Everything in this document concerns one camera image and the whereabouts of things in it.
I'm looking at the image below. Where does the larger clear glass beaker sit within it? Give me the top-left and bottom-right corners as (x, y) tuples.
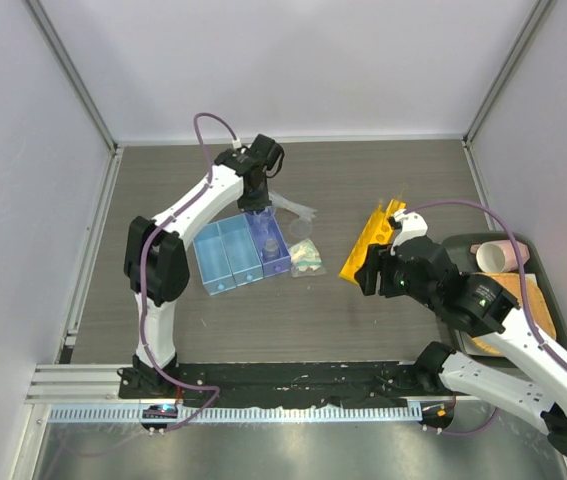
(251, 208), (275, 236)

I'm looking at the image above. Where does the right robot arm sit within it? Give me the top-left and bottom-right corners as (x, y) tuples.
(355, 236), (567, 457)

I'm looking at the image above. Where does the clear plastic pipettes bundle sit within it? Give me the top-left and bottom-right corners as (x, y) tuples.
(269, 190), (317, 222)

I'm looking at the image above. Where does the dark grey tray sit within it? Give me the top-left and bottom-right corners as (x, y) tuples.
(436, 230), (567, 356)

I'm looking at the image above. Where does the yellow test tube rack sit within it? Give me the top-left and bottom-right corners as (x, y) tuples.
(339, 199), (406, 284)

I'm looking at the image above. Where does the white slotted cable duct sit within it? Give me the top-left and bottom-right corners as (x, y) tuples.
(48, 402), (422, 424)

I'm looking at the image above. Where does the plastic bag with gloves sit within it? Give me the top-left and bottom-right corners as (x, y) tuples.
(289, 238), (326, 278)

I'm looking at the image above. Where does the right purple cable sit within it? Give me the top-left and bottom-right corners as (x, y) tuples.
(402, 198), (567, 435)

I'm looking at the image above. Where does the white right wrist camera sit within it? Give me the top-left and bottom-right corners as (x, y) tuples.
(389, 209), (428, 251)

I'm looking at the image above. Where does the small clear glass beaker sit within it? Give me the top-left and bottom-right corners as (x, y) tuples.
(262, 237), (280, 262)

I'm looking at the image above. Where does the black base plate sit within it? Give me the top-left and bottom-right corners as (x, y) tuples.
(117, 361), (452, 409)

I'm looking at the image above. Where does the blue three-compartment organizer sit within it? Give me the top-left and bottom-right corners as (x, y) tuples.
(193, 213), (291, 296)

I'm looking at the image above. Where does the pink paper cup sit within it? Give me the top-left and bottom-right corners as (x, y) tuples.
(470, 240), (519, 273)

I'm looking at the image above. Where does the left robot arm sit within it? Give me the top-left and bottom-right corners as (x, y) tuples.
(124, 134), (285, 399)

